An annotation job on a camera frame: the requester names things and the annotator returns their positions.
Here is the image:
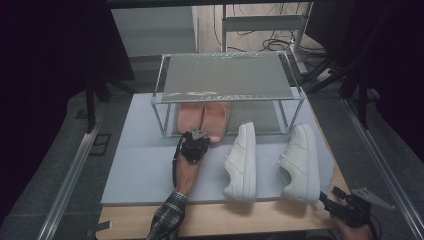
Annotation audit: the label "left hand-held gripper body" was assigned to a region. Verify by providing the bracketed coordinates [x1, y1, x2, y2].
[179, 128, 211, 164]

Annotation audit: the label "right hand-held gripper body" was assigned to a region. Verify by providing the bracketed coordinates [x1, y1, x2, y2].
[338, 187, 396, 228]

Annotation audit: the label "pink slipper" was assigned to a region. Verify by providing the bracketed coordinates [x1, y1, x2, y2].
[200, 101, 232, 144]
[176, 102, 205, 134]

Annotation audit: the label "white sneaker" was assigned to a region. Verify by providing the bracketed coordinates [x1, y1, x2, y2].
[221, 121, 258, 203]
[278, 123, 322, 205]

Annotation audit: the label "two-tier shoe rack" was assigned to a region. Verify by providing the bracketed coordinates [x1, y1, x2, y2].
[150, 50, 306, 138]

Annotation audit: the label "person's left hand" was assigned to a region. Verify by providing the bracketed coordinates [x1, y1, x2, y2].
[175, 153, 204, 181]

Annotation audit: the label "person's right hand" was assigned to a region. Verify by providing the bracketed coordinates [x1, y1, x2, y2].
[331, 214, 373, 240]

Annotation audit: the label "pale blue mat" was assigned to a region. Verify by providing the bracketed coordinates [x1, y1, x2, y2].
[100, 87, 335, 205]

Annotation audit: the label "black stand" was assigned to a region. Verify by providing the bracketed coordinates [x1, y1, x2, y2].
[301, 49, 371, 129]
[84, 76, 136, 133]

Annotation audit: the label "dark grey tape strip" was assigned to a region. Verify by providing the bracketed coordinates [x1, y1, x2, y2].
[87, 220, 113, 238]

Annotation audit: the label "grey white cabinet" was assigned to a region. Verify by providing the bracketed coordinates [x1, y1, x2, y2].
[111, 6, 199, 58]

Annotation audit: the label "dark curtain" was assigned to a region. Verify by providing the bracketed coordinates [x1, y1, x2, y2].
[0, 0, 136, 214]
[306, 0, 424, 161]

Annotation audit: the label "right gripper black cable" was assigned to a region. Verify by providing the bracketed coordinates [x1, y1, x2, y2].
[369, 213, 383, 240]

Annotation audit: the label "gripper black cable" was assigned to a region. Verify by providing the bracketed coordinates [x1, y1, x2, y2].
[369, 213, 383, 240]
[171, 134, 186, 189]

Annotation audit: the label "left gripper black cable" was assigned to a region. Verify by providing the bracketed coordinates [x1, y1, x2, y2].
[171, 134, 186, 189]

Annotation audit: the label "metal rail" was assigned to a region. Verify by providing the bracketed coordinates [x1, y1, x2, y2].
[36, 121, 101, 240]
[343, 98, 424, 240]

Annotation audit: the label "black floor bracket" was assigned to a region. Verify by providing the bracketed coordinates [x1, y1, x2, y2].
[89, 133, 112, 157]

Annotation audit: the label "black floor cables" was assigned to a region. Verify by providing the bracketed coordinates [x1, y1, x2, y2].
[213, 3, 326, 68]

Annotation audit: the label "white metal frame stand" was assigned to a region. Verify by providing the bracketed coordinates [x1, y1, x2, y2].
[221, 1, 314, 74]

